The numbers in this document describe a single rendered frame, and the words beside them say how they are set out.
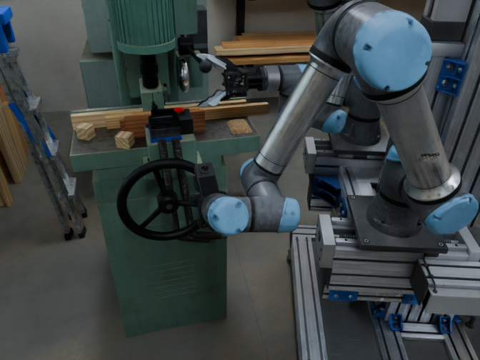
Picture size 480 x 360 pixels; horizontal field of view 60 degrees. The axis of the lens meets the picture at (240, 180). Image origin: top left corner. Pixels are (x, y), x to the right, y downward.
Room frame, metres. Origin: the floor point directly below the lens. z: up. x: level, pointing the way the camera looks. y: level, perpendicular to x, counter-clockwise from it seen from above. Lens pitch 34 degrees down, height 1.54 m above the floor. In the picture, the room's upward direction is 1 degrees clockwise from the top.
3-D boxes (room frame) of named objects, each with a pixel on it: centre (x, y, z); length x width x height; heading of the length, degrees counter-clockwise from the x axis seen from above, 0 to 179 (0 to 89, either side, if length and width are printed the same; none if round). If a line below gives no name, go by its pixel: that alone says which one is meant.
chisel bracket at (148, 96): (1.31, 0.30, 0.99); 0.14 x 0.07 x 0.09; 16
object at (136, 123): (1.22, 0.25, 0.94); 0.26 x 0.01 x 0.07; 106
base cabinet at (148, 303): (1.41, 0.33, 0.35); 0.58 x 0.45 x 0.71; 16
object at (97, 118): (1.32, 0.27, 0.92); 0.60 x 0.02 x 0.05; 106
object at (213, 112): (1.32, 0.18, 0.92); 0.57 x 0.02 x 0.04; 106
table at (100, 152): (1.20, 0.24, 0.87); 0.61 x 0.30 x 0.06; 106
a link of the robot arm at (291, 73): (1.23, -0.16, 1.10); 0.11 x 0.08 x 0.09; 105
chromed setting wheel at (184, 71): (1.45, 0.21, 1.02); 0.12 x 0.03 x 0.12; 16
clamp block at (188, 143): (1.11, 0.22, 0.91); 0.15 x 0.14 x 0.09; 106
